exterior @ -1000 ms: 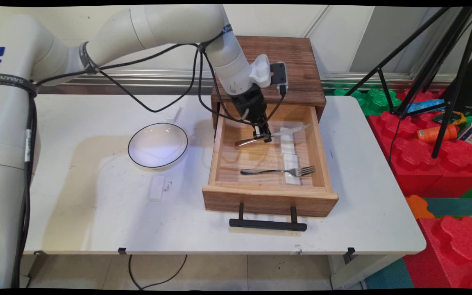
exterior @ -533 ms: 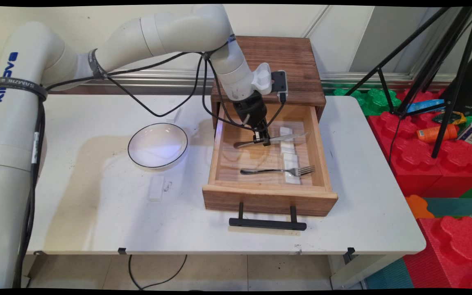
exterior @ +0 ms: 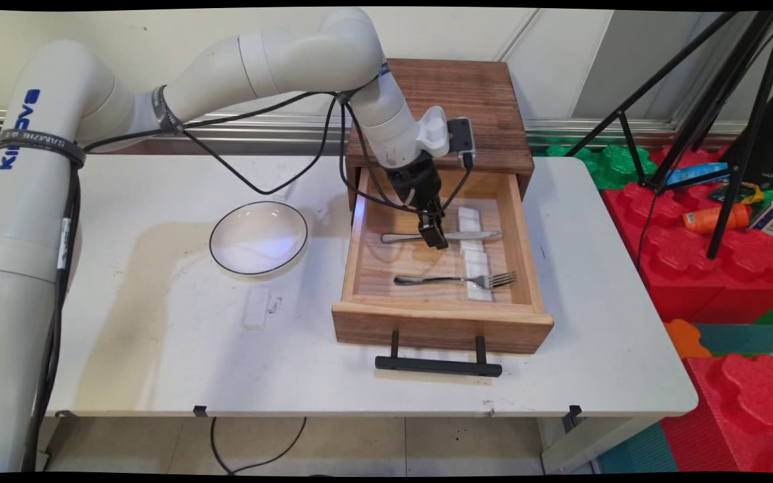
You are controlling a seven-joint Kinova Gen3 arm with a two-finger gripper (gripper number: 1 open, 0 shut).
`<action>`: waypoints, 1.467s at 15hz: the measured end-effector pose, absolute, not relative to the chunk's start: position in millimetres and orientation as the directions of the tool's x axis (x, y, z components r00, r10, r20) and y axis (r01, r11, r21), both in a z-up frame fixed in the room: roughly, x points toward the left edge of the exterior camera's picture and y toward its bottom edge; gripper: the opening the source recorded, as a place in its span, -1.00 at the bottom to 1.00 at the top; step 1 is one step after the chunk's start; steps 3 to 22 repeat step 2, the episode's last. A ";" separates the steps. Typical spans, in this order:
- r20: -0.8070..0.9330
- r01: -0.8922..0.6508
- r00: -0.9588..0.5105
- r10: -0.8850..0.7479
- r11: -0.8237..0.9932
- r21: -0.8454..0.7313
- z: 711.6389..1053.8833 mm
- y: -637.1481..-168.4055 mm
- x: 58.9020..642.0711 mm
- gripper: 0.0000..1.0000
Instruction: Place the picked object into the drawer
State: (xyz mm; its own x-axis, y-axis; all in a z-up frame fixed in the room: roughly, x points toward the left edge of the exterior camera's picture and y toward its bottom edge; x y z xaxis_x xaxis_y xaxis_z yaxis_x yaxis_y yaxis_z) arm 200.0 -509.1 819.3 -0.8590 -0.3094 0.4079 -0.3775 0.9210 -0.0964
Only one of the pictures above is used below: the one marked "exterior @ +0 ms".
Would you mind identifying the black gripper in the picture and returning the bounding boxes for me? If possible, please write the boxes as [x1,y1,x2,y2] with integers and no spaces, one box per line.
[386,158,451,251]

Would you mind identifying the silver metal table knife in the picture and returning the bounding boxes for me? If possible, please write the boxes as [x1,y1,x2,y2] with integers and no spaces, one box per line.
[380,229,504,245]

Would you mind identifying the silver metal fork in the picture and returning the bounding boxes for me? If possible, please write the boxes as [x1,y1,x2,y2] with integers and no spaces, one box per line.
[393,272,517,290]

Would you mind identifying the dark wooden drawer cabinet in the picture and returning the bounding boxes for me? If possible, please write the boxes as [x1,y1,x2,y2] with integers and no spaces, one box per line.
[345,58,535,210]

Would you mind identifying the white bowl with black rim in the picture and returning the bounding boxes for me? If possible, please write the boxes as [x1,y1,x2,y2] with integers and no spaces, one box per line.
[209,201,309,277]

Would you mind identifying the large red foam block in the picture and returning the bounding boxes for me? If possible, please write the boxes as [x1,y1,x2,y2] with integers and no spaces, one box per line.
[601,144,773,324]

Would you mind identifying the white table leg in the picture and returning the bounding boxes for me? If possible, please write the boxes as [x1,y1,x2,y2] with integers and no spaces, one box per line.
[537,416,664,474]

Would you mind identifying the blue flat object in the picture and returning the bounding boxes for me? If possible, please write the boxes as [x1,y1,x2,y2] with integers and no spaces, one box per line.
[664,162,730,188]

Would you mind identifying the orange foam piece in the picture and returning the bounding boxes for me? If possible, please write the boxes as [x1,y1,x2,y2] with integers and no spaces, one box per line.
[663,319,713,360]

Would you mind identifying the orange plastic bottle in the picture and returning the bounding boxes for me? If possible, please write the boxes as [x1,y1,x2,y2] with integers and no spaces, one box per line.
[682,203,752,235]

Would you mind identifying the yellow and black object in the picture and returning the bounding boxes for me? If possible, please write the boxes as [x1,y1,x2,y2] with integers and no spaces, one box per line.
[708,182,765,206]

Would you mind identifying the teal foam mat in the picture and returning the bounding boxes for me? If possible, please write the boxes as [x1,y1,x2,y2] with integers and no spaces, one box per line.
[692,323,773,357]

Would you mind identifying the red foam block with studs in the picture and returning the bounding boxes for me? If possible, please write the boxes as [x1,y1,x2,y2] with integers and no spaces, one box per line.
[660,353,773,474]

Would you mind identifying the wooden drawer with black handle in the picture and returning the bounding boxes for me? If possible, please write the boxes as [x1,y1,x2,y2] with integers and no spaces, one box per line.
[331,168,555,380]

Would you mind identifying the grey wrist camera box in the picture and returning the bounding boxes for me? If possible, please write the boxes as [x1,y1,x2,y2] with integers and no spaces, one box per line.
[446,117,476,170]

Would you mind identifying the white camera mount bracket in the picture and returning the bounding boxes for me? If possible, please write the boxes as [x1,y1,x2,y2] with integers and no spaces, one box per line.
[415,105,452,160]

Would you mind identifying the metal wall rail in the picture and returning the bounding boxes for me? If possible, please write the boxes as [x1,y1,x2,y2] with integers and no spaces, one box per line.
[0,109,751,157]

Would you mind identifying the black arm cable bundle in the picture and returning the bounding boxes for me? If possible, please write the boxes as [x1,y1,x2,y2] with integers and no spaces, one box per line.
[21,89,475,472]

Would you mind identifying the black camera tripod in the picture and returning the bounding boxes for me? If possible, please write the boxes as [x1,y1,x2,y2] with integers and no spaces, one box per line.
[564,10,773,260]

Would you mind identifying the grey velcro cable strap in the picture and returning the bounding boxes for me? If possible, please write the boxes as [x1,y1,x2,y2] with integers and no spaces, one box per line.
[0,128,87,170]
[151,85,184,134]

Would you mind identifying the black floor cable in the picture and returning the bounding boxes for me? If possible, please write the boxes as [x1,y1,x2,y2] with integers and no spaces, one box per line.
[209,417,308,476]

